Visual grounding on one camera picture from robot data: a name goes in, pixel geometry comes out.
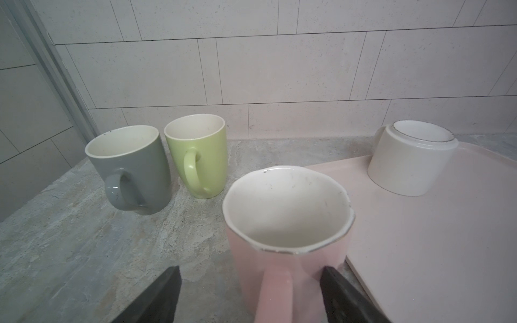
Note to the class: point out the pink plastic tray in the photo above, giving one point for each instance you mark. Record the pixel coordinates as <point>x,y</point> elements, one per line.
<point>446,256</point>

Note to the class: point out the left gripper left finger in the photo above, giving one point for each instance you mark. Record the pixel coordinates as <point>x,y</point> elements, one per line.
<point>158,302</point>

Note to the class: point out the pink mug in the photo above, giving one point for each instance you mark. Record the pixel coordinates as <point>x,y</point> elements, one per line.
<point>285,224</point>

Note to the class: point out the light green mug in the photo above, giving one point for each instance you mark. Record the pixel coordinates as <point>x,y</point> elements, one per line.
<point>198,146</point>

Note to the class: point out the white mug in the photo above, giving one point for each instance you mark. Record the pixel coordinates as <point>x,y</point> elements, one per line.
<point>408,156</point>

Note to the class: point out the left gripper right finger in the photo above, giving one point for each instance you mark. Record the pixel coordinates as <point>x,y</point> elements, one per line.
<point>343,302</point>

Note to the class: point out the grey mug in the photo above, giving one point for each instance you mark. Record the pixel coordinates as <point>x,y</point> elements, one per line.
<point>132,163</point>

